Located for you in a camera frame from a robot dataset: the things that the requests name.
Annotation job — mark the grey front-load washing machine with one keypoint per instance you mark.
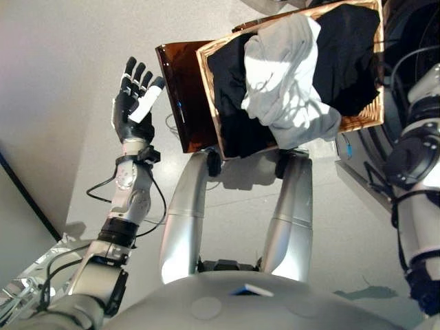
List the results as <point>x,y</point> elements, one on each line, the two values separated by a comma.
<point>361,161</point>

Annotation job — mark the right silver robot leg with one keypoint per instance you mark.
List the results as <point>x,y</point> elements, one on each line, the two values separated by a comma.
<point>292,220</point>

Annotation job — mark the black garment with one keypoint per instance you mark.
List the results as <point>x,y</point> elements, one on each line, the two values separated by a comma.
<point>347,58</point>
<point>233,113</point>

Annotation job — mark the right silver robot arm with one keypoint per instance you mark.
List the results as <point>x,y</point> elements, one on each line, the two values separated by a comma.
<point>419,161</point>

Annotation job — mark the silver robot leg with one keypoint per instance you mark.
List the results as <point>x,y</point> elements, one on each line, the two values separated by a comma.
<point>292,220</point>
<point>185,220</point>

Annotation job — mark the wicker laundry basket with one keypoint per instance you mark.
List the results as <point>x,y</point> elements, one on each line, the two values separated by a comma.
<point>364,118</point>

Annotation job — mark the silver robot torso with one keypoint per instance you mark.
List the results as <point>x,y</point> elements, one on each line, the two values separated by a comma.
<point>240,309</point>

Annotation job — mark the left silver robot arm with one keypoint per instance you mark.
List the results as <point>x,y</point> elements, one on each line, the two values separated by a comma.
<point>130,192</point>

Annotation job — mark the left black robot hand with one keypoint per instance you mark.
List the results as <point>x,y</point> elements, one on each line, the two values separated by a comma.
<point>132,120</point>

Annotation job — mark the white garment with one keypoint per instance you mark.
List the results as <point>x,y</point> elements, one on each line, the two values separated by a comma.
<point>282,68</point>

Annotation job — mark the left silver robot leg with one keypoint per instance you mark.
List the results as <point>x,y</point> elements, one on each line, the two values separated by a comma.
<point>185,220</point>

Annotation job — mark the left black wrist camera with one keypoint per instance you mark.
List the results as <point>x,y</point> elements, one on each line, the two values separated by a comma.
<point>149,155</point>

